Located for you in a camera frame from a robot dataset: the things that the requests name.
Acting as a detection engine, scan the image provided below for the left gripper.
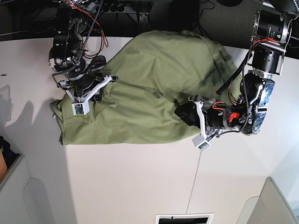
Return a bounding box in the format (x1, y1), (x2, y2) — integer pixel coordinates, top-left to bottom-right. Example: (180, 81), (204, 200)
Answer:
(175, 96), (231, 140)

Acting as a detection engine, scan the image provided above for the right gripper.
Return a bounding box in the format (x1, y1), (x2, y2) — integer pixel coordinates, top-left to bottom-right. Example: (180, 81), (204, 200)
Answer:
(52, 71), (118, 103)

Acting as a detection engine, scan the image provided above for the green t-shirt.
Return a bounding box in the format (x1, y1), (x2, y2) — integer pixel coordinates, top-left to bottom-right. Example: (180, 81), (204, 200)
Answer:
(51, 30), (236, 146)

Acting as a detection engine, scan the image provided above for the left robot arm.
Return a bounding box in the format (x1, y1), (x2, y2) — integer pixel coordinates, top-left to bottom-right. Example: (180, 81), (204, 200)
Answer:
(175, 0), (299, 141)

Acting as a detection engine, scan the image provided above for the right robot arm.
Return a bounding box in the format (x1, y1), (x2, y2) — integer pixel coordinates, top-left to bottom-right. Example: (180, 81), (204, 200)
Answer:
(48, 0), (117, 105)

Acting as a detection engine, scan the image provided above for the white framed floor vent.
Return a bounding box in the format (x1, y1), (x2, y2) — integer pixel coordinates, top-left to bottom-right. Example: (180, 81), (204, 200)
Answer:
(155, 213), (214, 224)

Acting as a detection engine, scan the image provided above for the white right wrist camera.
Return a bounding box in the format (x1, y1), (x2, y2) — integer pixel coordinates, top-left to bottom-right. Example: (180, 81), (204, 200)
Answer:
(71, 101), (90, 115)

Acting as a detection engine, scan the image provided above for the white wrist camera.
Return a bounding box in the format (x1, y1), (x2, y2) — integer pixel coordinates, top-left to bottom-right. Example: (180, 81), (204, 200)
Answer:
(192, 134), (211, 152)
(71, 101), (90, 115)

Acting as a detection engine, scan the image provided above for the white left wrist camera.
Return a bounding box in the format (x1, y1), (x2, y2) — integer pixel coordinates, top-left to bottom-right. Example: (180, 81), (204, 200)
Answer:
(192, 134), (211, 152)

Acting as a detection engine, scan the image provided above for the metal table leg bracket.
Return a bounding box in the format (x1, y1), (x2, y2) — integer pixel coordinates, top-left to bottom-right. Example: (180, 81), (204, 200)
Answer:
(137, 12), (150, 25)

